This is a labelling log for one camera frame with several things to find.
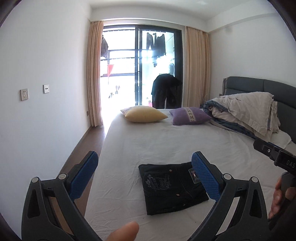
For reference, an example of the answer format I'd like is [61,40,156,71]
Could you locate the black clothes on chair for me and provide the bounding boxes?
[151,74,182,109]

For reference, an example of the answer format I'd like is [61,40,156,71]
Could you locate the black denim pants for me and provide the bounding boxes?
[138,162,209,215]

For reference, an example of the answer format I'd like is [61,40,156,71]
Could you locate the black sliding door frame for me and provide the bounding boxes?
[100,25,183,110]

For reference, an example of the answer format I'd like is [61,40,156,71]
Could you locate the yellow pillow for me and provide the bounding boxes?
[121,106,168,123]

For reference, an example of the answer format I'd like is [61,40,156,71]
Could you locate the person left hand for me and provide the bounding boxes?
[106,221,139,241]

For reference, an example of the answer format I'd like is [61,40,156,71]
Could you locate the person right hand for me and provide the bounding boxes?
[268,177,283,219]

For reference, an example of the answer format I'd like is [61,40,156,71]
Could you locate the purple patterned pillow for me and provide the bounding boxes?
[170,107,211,126]

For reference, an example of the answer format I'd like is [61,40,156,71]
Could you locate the beige curtain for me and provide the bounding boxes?
[183,27,211,107]
[86,21,104,127]

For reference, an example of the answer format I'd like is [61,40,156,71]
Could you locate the hanging dark clothes outside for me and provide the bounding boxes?
[146,33,166,58]

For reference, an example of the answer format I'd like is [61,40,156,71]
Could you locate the beige grey folded duvet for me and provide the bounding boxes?
[203,91,292,149]

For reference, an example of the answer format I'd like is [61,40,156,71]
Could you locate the right beige curtain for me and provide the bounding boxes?
[183,27,211,107]

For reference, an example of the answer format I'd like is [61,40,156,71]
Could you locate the white wall socket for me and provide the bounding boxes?
[20,88,29,101]

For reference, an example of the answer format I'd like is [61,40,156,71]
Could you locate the white bed mattress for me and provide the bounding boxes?
[85,114,283,240]

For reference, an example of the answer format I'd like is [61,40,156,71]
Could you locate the dark grey headboard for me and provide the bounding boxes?
[222,76,296,142]

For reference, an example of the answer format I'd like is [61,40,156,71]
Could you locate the left beige curtain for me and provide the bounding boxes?
[86,21,104,127]

